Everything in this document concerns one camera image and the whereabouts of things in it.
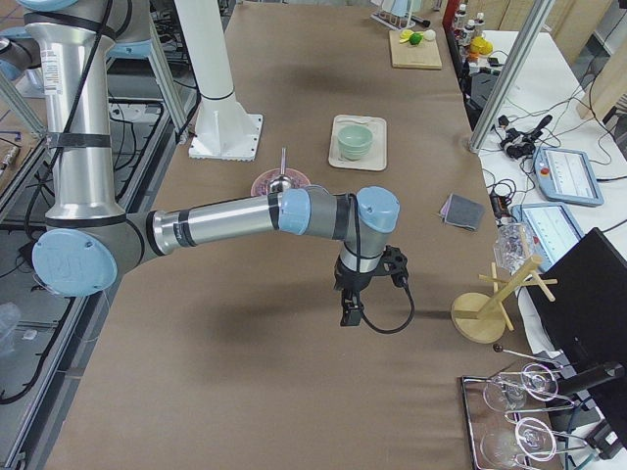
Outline black monitor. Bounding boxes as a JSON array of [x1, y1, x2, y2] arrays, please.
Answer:
[[528, 228, 626, 371]]

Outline green lime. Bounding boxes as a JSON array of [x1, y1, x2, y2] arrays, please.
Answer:
[[409, 32, 423, 46]]

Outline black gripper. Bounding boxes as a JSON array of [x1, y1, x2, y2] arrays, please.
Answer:
[[334, 258, 385, 327]]

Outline upper wine glass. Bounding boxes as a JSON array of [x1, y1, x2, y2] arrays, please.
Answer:
[[483, 363, 557, 412]]

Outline green bowl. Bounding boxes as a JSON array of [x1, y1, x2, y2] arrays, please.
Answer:
[[337, 124, 373, 148], [340, 152, 368, 162], [338, 142, 371, 153]]

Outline white garlic bulb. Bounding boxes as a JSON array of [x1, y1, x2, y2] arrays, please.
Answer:
[[423, 29, 436, 41]]

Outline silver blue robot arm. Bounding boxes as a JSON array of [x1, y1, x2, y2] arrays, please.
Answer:
[[24, 1, 408, 326]]

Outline metal wine glass rack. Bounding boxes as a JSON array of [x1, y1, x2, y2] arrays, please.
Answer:
[[459, 362, 597, 469]]

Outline lower wine glass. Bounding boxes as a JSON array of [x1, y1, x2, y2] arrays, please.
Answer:
[[480, 417, 556, 469]]

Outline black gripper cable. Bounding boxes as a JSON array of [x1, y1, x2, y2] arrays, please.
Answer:
[[360, 244, 415, 335]]

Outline lower teach pendant tablet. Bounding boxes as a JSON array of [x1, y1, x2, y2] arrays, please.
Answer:
[[511, 202, 584, 271]]

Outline metal scoop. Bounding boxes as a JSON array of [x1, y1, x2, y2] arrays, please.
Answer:
[[266, 147, 293, 194]]

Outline clear glass mug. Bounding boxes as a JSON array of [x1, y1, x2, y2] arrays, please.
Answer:
[[493, 222, 535, 274]]

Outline wooden mug tree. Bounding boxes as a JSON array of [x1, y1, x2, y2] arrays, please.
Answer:
[[451, 243, 557, 344]]

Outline aluminium frame post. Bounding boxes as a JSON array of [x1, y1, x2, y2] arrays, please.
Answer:
[[468, 0, 555, 155]]

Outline pink bowl with ice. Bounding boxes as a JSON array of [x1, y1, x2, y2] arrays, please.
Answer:
[[250, 167, 311, 197]]

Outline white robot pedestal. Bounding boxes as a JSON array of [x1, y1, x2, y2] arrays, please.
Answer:
[[175, 0, 263, 162]]

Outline green bowl on tray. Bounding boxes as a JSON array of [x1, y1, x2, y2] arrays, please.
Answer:
[[340, 152, 368, 162]]

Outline beige plastic tray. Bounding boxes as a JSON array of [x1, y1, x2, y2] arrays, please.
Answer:
[[328, 115, 387, 171]]

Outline wire dish rack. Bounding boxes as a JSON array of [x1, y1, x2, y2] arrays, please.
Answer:
[[370, 0, 431, 30]]

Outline bamboo cutting board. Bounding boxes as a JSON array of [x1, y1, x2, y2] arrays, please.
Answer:
[[389, 30, 442, 70]]

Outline grey folded cloth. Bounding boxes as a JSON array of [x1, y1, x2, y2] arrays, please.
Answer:
[[439, 194, 485, 231]]

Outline upper teach pendant tablet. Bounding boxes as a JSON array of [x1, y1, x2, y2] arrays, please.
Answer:
[[534, 147, 604, 207]]

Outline teach pendant tablet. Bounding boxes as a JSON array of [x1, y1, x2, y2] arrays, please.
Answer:
[[511, 202, 584, 271], [534, 147, 604, 207]]

